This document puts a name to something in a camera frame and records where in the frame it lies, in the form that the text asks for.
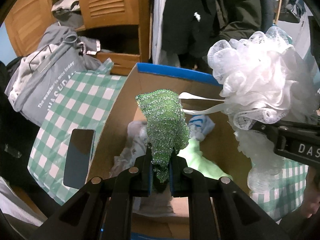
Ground black smartphone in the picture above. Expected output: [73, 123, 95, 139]
[63, 129, 95, 190]

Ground person's right hand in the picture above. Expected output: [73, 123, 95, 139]
[301, 166, 319, 218]

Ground green white checkered tablecloth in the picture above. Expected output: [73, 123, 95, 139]
[27, 59, 126, 205]

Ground dark hanging jackets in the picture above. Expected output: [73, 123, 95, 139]
[151, 0, 273, 68]

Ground blue-edged cardboard box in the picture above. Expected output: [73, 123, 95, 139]
[88, 63, 261, 239]

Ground wooden louvered cabinet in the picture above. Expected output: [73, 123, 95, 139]
[2, 0, 150, 75]

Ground white plastic bag bundle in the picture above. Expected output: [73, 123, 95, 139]
[110, 121, 149, 178]

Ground white mesh bath pouf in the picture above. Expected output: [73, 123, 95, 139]
[178, 25, 317, 194]

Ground grey printed tote bag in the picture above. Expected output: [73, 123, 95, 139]
[5, 23, 101, 126]

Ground light green cloth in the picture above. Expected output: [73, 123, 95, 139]
[178, 139, 233, 180]

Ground green glitter scrub sponge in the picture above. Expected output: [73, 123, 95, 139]
[136, 89, 190, 183]

